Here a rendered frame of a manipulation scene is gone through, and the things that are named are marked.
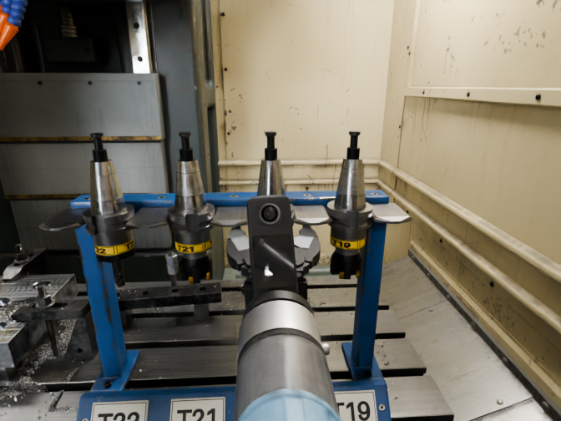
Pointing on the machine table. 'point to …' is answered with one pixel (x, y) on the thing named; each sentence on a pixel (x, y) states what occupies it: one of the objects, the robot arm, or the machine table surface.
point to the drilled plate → (11, 346)
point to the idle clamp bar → (198, 291)
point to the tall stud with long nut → (172, 266)
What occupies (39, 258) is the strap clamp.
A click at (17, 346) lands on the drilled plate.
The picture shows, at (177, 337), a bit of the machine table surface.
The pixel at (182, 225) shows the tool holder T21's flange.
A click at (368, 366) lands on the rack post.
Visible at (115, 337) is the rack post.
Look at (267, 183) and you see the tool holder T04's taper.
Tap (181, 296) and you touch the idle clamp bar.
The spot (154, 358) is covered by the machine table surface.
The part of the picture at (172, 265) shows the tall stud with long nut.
